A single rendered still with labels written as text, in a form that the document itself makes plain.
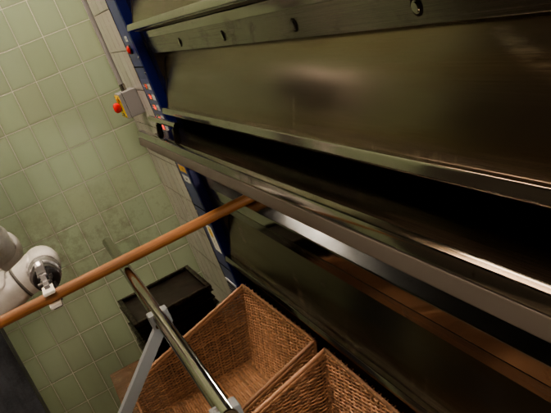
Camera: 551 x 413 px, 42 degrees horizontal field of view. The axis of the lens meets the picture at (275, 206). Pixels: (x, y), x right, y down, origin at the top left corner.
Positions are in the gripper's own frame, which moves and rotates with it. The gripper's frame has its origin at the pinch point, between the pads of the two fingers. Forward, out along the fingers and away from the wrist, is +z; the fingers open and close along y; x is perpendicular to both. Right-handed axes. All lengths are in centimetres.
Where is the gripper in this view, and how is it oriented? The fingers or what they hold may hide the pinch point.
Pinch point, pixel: (52, 296)
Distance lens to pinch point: 191.4
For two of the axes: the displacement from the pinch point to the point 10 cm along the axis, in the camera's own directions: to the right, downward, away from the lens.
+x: -8.6, 4.3, -2.7
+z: 3.7, 1.7, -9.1
